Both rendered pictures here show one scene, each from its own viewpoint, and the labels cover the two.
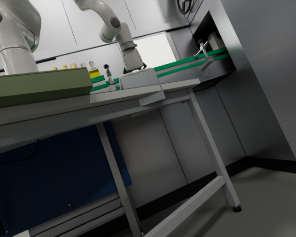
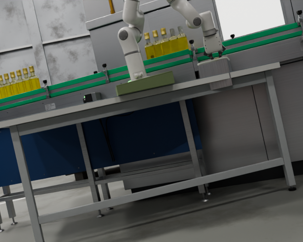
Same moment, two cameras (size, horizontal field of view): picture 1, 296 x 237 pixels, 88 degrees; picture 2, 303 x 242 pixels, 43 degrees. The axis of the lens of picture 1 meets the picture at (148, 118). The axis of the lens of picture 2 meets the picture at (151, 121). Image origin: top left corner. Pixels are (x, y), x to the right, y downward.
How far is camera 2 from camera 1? 1.61 m
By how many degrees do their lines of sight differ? 29
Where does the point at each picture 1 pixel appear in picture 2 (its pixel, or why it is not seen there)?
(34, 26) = (140, 25)
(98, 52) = not seen: hidden behind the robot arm
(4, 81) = (135, 83)
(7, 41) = (130, 49)
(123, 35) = (205, 24)
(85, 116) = (169, 97)
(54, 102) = (153, 90)
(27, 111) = (141, 95)
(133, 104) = (204, 88)
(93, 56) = not seen: hidden behind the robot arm
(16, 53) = (134, 56)
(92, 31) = not seen: outside the picture
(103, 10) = (188, 15)
